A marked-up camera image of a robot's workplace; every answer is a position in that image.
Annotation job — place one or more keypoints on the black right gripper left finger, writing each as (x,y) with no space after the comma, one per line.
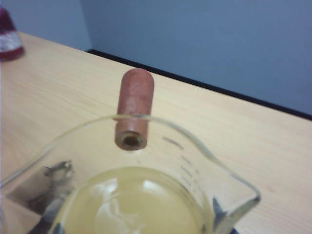
(57,180)

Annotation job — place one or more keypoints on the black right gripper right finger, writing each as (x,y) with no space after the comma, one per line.
(223,221)

